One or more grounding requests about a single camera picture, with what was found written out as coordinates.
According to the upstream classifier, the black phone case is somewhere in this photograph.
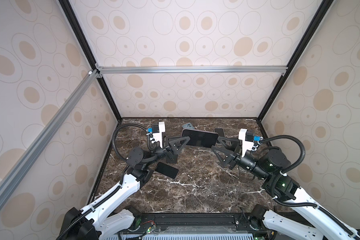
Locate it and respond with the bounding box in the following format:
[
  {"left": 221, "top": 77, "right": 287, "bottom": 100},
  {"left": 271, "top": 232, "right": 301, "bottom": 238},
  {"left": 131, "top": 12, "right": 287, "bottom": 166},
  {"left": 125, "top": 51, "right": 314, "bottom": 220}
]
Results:
[{"left": 155, "top": 162, "right": 179, "bottom": 179}]

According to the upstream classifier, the white-edged phone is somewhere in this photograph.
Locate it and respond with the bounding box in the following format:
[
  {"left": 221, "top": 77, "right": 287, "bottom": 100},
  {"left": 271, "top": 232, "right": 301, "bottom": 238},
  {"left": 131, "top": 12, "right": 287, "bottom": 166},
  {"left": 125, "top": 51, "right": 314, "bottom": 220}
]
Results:
[{"left": 214, "top": 128, "right": 225, "bottom": 138}]

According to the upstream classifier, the purple-edged phone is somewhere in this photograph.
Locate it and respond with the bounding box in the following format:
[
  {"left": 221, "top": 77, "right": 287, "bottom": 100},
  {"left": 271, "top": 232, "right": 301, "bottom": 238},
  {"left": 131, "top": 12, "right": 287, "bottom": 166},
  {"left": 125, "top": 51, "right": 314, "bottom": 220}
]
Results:
[{"left": 182, "top": 129, "right": 219, "bottom": 148}]

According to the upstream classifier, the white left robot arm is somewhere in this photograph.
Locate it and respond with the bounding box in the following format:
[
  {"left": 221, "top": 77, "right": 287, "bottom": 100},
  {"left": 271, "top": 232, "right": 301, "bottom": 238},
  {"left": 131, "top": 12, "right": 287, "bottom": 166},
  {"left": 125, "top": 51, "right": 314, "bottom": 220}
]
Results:
[{"left": 57, "top": 137, "right": 190, "bottom": 240}]

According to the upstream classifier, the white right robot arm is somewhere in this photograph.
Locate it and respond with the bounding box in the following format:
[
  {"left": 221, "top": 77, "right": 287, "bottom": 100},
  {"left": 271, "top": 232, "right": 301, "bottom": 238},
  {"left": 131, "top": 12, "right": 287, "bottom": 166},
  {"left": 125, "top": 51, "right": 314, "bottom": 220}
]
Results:
[{"left": 212, "top": 135, "right": 360, "bottom": 240}]

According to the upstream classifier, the light blue case far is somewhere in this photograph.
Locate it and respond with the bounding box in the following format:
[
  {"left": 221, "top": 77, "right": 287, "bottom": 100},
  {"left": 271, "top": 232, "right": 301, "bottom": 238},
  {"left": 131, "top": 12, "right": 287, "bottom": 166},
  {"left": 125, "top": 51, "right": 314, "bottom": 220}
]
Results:
[{"left": 182, "top": 123, "right": 195, "bottom": 130}]

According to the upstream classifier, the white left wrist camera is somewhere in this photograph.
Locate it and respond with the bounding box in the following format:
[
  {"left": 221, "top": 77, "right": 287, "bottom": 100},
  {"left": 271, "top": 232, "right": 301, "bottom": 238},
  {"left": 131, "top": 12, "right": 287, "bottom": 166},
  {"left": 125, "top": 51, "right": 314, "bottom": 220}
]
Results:
[{"left": 147, "top": 122, "right": 166, "bottom": 148}]

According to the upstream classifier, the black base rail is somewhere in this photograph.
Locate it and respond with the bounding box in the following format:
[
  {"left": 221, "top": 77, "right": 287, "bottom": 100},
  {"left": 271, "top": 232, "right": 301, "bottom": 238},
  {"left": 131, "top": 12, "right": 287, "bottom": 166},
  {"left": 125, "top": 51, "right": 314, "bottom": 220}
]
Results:
[{"left": 116, "top": 212, "right": 325, "bottom": 240}]

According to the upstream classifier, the horizontal aluminium frame bar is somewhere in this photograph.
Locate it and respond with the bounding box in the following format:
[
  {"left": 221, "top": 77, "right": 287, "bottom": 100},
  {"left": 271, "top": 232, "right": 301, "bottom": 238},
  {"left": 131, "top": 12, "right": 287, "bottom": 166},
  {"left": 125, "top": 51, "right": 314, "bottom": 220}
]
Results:
[{"left": 98, "top": 66, "right": 288, "bottom": 75}]

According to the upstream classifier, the diagonal aluminium frame bar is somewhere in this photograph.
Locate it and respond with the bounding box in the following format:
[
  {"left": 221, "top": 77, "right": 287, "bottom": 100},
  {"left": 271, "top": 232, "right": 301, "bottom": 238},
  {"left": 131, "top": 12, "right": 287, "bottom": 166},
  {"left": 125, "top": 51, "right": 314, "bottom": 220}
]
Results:
[{"left": 0, "top": 69, "right": 100, "bottom": 210}]

